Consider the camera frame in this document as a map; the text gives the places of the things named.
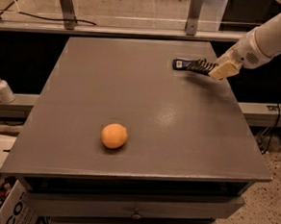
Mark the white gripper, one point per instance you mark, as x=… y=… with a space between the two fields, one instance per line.
x=246 y=52

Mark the black chocolate rxbar wrapper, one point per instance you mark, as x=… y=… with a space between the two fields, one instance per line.
x=202 y=67

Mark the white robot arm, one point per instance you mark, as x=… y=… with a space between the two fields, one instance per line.
x=269 y=37

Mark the blue blueberry rxbar wrapper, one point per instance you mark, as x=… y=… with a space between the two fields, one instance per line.
x=186 y=65

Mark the grey drawer cabinet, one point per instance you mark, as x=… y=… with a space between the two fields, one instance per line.
x=189 y=154

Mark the orange fruit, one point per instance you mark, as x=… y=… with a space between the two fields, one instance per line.
x=114 y=136

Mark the white pump dispenser bottle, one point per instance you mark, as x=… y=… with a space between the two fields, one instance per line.
x=6 y=94

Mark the white cardboard box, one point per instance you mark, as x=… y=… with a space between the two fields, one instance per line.
x=15 y=210

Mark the metal railing frame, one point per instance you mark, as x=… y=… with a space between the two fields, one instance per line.
x=215 y=20

